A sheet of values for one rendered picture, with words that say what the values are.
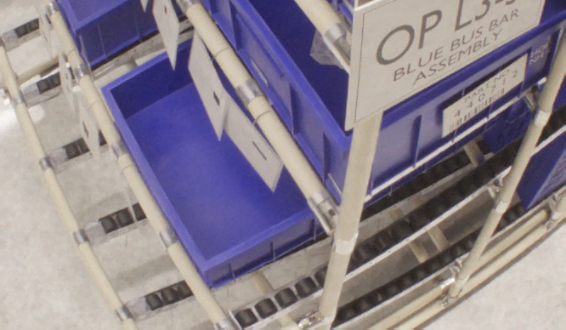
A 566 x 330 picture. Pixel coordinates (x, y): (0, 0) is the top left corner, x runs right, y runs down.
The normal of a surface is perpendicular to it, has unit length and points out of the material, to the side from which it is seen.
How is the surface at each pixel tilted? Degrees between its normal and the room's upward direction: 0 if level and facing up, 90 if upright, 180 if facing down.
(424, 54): 90
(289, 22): 5
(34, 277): 0
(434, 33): 90
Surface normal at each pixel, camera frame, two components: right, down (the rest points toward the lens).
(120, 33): 0.50, 0.77
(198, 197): -0.04, -0.44
